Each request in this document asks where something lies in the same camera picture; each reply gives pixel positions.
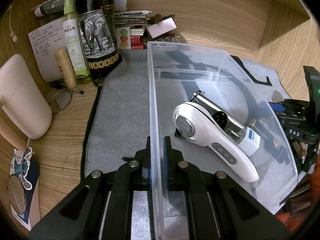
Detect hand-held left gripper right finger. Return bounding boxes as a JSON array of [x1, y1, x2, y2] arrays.
[[162, 136, 292, 240]]

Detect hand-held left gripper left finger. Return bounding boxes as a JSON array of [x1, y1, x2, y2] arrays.
[[29, 136, 153, 240]]

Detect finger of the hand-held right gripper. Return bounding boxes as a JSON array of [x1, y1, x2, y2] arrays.
[[268, 100, 287, 114]]

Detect clear plastic storage bin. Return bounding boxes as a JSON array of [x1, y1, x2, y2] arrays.
[[146, 41, 299, 240]]

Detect white charger cube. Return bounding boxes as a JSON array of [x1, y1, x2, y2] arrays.
[[237, 127, 261, 156]]

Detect white handheld facial massager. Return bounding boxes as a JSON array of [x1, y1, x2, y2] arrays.
[[173, 102, 259, 182]]

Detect silver metal cylinder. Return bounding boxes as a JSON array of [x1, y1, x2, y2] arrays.
[[192, 91, 247, 133]]

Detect grey mat with black letters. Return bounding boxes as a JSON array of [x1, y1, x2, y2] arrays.
[[80, 47, 302, 240]]

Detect orange clothing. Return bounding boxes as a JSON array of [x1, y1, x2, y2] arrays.
[[274, 152, 320, 232]]

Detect blue cartoon sticker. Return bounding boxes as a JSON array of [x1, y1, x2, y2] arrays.
[[10, 147, 33, 189]]

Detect black pen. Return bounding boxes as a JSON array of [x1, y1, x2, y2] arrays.
[[51, 81, 84, 95]]

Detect small round mirror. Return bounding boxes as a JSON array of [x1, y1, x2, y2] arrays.
[[7, 175, 27, 215]]

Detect beige cosmetic tube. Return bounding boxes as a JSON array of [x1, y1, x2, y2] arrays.
[[55, 49, 78, 89]]

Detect small red box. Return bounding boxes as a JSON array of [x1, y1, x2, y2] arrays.
[[130, 35, 144, 50]]

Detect beige plastic cup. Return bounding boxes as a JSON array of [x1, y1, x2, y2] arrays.
[[0, 54, 53, 140]]

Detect white card with coloured dots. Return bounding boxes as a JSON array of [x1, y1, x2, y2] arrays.
[[116, 26, 132, 50]]

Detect small white paper box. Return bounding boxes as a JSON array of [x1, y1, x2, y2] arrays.
[[146, 17, 177, 39]]

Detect green spray bottle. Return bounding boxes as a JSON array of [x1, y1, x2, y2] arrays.
[[62, 0, 93, 85]]

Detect dark wine bottle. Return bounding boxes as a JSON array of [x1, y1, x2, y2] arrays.
[[75, 0, 123, 88]]

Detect stack of books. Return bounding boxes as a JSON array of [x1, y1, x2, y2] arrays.
[[114, 9, 153, 36]]

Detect handwritten white note paper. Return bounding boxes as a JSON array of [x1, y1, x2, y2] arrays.
[[28, 21, 66, 83]]

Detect rolled printed paper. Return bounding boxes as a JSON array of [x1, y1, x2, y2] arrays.
[[31, 0, 76, 18]]

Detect round wire-framed mirror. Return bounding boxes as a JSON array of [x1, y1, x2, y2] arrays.
[[48, 90, 73, 115]]

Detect peach plastic handle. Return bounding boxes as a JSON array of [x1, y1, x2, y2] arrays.
[[0, 124, 28, 152]]

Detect white cable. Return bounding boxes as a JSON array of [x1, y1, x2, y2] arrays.
[[8, 6, 20, 43]]

